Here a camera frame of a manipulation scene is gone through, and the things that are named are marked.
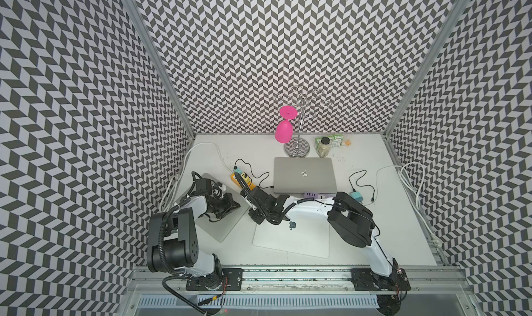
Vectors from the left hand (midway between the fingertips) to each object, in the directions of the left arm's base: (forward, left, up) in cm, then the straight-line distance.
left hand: (239, 206), depth 90 cm
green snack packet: (+34, -48, +5) cm, 59 cm away
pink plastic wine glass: (+28, -20, +18) cm, 39 cm away
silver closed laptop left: (-9, +6, -1) cm, 11 cm away
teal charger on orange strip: (+15, +1, +7) cm, 16 cm away
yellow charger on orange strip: (+10, -3, +6) cm, 12 cm away
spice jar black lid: (+28, -41, +6) cm, 50 cm away
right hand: (-2, -7, -2) cm, 7 cm away
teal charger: (+5, -53, -1) cm, 54 cm away
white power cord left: (+2, +32, +4) cm, 32 cm away
